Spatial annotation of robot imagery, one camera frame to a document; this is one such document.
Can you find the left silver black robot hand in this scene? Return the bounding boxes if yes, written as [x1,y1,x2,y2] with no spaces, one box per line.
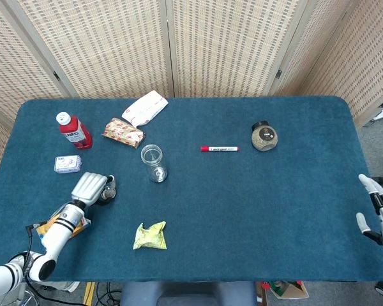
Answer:
[71,171,117,207]

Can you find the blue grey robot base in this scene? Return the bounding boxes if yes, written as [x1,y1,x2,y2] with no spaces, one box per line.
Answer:
[119,281,257,306]

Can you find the clear glass jar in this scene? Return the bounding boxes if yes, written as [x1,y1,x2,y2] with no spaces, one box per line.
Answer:
[140,144,169,184]

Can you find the clear purple tissue pack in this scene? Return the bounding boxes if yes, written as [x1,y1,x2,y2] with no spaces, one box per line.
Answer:
[54,154,82,174]

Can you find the red NFC juice bottle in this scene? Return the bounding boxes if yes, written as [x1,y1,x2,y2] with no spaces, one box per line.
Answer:
[55,112,93,150]

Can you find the orange blue carton box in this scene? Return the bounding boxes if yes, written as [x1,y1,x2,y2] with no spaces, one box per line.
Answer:
[34,212,92,249]

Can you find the brown red snack package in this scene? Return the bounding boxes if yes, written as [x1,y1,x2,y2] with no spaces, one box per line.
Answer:
[101,117,146,149]

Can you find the yellow green snack bag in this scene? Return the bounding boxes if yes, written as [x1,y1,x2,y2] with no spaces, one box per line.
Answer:
[132,221,168,251]

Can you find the white red paper bag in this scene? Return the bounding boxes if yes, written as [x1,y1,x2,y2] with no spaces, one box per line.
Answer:
[121,90,169,126]

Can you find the white cloth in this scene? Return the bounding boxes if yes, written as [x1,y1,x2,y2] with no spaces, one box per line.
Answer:
[47,281,81,293]

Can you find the cardboard box with items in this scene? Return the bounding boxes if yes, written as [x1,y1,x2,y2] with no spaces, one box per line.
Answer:
[260,280,310,300]

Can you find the red whiteboard marker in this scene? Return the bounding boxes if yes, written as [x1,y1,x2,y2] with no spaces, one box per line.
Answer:
[200,145,241,153]

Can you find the blue carpet table cloth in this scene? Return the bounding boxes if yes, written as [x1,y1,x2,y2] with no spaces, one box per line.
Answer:
[0,95,383,283]

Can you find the woven folding screen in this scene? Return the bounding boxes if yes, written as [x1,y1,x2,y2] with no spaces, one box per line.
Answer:
[0,0,383,195]

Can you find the glass spice jar black lid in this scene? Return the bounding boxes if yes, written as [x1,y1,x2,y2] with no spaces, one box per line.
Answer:
[251,120,279,152]

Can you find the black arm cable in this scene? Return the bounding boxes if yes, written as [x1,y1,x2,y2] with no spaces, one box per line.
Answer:
[24,223,84,306]

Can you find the black floor cables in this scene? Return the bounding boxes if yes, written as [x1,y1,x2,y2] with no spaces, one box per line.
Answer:
[94,282,123,306]

